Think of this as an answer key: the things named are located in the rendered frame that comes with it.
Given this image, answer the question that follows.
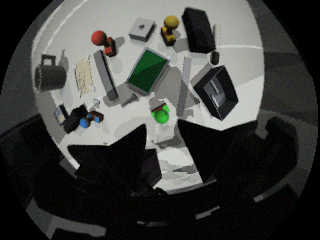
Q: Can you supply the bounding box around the stamp with blue knob handle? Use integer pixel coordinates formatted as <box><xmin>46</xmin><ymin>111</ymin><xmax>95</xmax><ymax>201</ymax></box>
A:
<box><xmin>80</xmin><ymin>111</ymin><xmax>104</xmax><ymax>128</ymax></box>

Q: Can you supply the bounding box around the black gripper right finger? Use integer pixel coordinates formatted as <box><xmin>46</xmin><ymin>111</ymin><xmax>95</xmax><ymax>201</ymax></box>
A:
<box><xmin>177</xmin><ymin>119</ymin><xmax>259</xmax><ymax>184</ymax></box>

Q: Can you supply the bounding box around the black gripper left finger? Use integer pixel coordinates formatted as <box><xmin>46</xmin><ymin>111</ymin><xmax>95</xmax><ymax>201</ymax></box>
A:
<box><xmin>67</xmin><ymin>124</ymin><xmax>147</xmax><ymax>195</ymax></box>

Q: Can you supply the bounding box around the green rubber stamp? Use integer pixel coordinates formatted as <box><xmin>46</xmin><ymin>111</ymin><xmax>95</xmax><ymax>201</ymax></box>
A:
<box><xmin>151</xmin><ymin>103</ymin><xmax>171</xmax><ymax>124</ymax></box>

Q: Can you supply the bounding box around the white cylinder with black end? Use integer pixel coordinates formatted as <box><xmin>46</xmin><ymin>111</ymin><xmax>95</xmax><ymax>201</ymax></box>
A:
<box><xmin>211</xmin><ymin>24</ymin><xmax>221</xmax><ymax>65</ymax></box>

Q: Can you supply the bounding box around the red rubber stamp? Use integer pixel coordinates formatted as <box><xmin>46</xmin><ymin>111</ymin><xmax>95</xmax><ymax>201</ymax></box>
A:
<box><xmin>91</xmin><ymin>31</ymin><xmax>117</xmax><ymax>57</ymax></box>

